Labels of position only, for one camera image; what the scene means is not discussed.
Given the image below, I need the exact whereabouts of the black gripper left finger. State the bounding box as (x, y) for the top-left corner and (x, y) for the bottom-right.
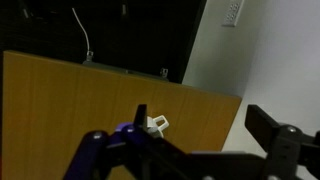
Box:
(63, 104), (187, 180)

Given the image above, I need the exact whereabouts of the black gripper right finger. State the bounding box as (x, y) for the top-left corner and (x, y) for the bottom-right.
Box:
(245, 104), (320, 180)

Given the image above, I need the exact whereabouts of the white mug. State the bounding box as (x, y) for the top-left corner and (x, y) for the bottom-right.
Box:
(147, 115), (169, 138)

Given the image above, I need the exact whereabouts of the white cable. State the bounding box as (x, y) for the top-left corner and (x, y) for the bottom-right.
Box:
(71, 7), (94, 62)

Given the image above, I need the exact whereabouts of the white wall socket plate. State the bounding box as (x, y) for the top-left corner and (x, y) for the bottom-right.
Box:
(222, 0), (245, 27)

